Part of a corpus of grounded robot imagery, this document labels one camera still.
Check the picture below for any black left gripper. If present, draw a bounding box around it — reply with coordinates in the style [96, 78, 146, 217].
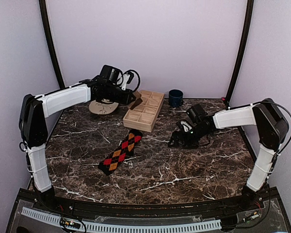
[105, 84, 135, 105]

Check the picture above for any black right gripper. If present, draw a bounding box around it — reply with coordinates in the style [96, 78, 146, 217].
[169, 124, 210, 149]

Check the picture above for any tan beige sock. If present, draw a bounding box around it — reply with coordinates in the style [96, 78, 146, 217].
[128, 98, 143, 110]

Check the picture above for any wooden compartment tray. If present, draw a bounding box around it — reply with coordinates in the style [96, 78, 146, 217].
[123, 90, 164, 133]

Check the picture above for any argyle patterned sock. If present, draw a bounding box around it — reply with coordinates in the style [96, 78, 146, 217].
[98, 129, 143, 176]

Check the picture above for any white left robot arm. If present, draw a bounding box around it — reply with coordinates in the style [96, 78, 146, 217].
[19, 65, 139, 193]

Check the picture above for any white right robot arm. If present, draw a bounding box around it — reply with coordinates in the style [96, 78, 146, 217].
[168, 98, 291, 192]

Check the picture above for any cream floral plate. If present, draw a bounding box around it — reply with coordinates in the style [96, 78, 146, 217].
[89, 100, 119, 115]

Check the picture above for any dark blue mug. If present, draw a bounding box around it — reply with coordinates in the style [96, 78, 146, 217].
[168, 89, 183, 108]

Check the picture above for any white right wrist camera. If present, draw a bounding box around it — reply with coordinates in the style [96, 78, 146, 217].
[177, 120, 193, 133]

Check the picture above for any black left frame post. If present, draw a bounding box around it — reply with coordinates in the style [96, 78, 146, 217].
[38, 0, 65, 89]

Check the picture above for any black frame post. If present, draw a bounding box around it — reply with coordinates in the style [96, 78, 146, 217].
[225, 0, 254, 106]
[38, 0, 65, 89]

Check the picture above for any white slotted cable duct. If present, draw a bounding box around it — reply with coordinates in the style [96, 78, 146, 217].
[20, 207, 222, 233]

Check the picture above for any black right frame post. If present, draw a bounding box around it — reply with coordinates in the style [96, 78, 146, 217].
[225, 0, 254, 106]

